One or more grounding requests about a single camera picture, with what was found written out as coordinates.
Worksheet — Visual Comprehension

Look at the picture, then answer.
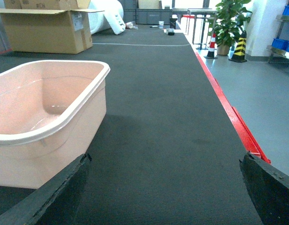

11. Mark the grey plastic crate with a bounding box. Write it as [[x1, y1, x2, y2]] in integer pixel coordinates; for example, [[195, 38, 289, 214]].
[[123, 9, 173, 25]]

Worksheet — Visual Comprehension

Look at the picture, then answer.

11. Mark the yellow black striped bollard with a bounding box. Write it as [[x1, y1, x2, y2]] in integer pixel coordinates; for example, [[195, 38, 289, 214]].
[[229, 30, 247, 63]]

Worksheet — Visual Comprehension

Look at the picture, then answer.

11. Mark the red white traffic cone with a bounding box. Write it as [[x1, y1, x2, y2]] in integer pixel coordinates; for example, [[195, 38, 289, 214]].
[[204, 32, 217, 59]]

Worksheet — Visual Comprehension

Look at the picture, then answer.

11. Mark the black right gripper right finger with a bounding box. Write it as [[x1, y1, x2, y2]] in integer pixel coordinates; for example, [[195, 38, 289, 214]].
[[239, 152, 289, 225]]

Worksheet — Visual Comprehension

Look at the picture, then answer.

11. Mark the white foam roll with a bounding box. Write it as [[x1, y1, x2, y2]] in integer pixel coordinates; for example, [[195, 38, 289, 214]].
[[88, 0, 126, 35]]

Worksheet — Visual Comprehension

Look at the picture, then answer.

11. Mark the pink plastic storage box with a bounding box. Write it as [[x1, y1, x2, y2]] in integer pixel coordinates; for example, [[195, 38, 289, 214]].
[[0, 60, 110, 189]]

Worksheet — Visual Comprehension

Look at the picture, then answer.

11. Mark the steel shelf with blue bins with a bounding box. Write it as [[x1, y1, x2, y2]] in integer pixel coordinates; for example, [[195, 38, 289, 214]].
[[267, 0, 289, 63]]

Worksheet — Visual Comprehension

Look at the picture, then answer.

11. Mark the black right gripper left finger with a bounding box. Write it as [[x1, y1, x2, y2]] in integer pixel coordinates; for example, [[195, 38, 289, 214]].
[[0, 154, 91, 225]]

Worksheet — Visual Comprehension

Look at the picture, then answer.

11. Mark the open cardboard box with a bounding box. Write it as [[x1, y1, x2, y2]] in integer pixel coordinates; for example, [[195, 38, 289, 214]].
[[0, 0, 99, 54]]

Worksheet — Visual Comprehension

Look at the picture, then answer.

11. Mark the potted green plant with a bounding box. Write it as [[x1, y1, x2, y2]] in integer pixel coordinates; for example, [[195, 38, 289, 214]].
[[208, 0, 252, 56]]

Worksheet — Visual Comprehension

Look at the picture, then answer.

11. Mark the white paper cup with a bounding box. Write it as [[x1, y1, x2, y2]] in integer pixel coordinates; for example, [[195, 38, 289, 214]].
[[158, 21, 164, 29]]

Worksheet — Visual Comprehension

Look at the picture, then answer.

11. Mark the dark grey table mat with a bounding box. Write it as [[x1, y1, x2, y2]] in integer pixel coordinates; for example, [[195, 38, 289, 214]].
[[0, 25, 261, 225]]

